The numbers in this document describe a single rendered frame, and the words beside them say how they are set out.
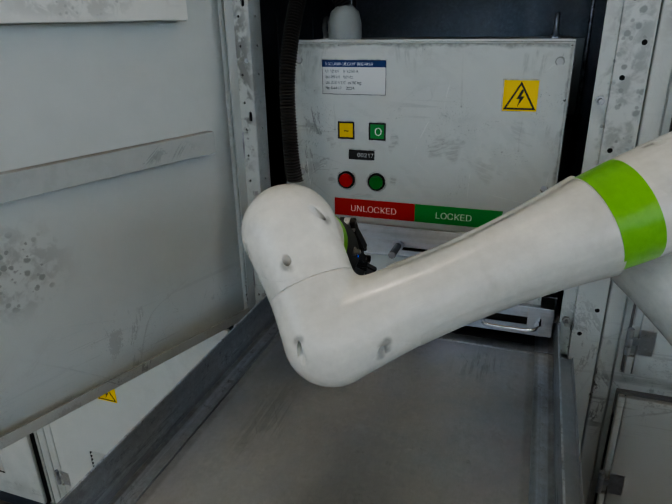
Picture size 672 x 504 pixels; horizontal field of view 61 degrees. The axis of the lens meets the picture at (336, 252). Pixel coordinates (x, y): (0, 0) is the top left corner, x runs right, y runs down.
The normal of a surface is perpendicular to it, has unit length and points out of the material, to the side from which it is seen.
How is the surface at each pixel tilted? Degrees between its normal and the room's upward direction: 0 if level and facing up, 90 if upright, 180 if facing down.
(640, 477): 90
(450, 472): 0
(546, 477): 0
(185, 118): 90
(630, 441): 90
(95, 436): 90
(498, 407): 0
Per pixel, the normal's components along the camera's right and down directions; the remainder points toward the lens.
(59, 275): 0.79, 0.22
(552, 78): -0.32, 0.36
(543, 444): -0.02, -0.92
